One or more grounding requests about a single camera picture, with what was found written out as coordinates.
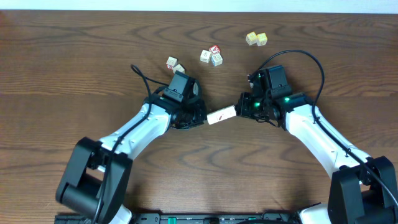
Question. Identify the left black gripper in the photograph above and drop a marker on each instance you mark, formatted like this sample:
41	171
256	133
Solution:
205	119

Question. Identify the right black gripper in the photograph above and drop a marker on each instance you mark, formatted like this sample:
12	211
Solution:
242	107

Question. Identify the yellow sided white block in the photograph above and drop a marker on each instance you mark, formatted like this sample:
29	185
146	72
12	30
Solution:
221	114

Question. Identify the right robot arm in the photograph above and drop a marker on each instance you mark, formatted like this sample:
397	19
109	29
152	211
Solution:
363	189

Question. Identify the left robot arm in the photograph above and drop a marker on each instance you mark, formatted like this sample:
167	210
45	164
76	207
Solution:
95	179

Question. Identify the white block yellow side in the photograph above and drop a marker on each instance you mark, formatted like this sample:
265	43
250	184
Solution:
178	68

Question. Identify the white block red side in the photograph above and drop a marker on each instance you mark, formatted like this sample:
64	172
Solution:
171	62

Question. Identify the blue edged white block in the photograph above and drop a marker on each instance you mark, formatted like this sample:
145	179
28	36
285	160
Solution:
216	59

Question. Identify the cream block left of cluster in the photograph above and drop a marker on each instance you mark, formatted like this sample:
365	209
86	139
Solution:
205	56

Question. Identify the red letter A block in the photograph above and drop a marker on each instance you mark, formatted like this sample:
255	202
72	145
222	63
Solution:
214	49

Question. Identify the yellow block left of pair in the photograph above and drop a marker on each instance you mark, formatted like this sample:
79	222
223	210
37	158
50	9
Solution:
251	38

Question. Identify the yellow block of pair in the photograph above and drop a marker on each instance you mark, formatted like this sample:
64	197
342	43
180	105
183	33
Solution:
261	39
251	38

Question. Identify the yellow block right of pair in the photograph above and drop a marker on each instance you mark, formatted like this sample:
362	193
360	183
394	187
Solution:
261	39

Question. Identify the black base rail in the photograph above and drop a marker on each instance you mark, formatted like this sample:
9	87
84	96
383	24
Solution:
149	217

